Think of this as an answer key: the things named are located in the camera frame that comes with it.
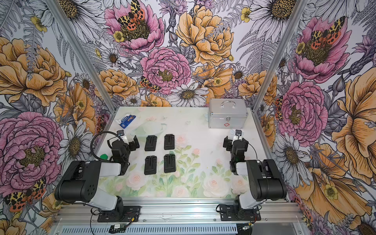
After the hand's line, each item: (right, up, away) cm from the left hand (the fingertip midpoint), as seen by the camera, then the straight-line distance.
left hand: (128, 140), depth 94 cm
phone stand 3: (+15, -14, -5) cm, 21 cm away
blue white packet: (-10, +12, +18) cm, 24 cm away
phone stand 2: (+25, -2, +5) cm, 25 cm away
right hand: (+67, +1, 0) cm, 67 cm away
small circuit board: (+5, -39, -23) cm, 45 cm away
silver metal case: (+64, +17, +8) cm, 67 cm away
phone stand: (+12, -2, +5) cm, 14 cm away
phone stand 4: (+26, -13, -4) cm, 30 cm away
